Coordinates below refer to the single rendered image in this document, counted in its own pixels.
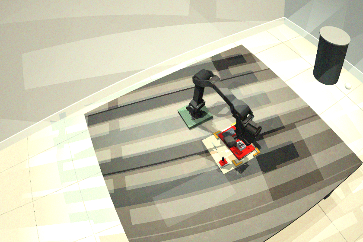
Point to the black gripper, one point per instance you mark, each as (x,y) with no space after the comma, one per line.
(231,141)

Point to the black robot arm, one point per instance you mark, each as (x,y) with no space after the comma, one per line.
(239,108)

